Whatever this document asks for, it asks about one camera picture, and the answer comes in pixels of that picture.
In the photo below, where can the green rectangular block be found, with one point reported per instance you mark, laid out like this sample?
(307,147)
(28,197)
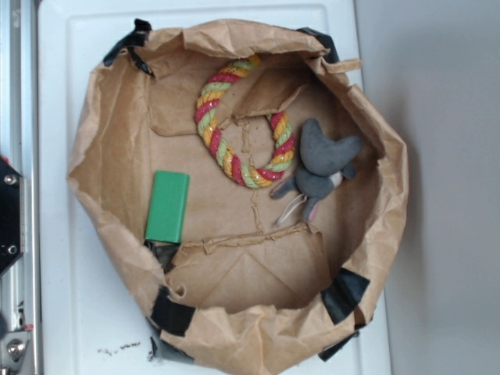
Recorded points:
(167,207)

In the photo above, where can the brown paper bag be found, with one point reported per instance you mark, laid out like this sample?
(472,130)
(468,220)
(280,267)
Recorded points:
(224,102)

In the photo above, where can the grey plush mouse toy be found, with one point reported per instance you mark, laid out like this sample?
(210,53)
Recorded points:
(324,164)

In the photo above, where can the white plastic tray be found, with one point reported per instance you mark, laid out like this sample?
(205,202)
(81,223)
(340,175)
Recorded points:
(91,323)

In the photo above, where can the black metal bracket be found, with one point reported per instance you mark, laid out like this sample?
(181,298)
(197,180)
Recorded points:
(11,215)

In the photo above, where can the aluminium frame rail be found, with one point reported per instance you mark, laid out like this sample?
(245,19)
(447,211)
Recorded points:
(21,332)

